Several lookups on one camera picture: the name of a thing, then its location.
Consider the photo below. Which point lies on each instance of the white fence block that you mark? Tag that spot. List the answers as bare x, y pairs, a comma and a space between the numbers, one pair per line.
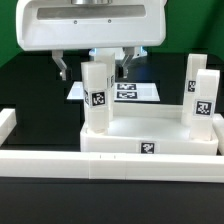
218, 125
7, 123

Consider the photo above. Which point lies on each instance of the white left fence block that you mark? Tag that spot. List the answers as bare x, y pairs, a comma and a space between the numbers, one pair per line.
7, 123

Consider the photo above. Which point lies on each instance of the marker tag sheet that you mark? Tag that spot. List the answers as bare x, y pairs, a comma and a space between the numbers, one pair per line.
138, 92

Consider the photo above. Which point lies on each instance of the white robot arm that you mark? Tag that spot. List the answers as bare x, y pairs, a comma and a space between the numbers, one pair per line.
59, 25

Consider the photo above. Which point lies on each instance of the white right fence block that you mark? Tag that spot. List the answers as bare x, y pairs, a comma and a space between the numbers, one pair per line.
218, 125

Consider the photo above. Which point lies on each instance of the white front fence bar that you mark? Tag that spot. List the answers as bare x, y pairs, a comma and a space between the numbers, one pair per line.
51, 164

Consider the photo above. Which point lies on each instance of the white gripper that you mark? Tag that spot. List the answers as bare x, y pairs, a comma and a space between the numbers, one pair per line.
84, 24

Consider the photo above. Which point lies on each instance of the white desk top tray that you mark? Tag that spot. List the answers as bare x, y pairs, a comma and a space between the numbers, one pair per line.
147, 129

